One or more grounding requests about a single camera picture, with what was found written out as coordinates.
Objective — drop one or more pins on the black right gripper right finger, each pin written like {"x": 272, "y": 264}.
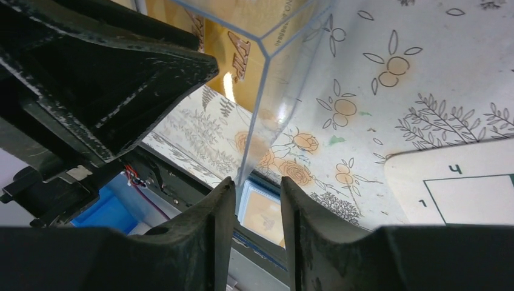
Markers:
{"x": 324, "y": 252}

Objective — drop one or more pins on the blue card holder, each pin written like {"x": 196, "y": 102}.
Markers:
{"x": 261, "y": 213}

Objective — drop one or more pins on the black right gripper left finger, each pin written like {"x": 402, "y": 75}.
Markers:
{"x": 189, "y": 252}

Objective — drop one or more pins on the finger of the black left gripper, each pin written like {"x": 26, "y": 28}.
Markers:
{"x": 93, "y": 77}

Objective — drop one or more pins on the green white checkered board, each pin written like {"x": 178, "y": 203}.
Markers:
{"x": 468, "y": 184}

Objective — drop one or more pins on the clear box with orange cards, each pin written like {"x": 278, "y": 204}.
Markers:
{"x": 264, "y": 50}

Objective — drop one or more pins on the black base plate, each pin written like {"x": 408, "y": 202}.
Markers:
{"x": 182, "y": 190}

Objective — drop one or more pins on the orange credit card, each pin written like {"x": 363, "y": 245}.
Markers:
{"x": 265, "y": 219}

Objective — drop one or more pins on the blue bin on floor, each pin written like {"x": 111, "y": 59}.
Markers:
{"x": 109, "y": 210}

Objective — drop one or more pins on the floral tablecloth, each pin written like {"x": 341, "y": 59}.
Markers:
{"x": 389, "y": 78}

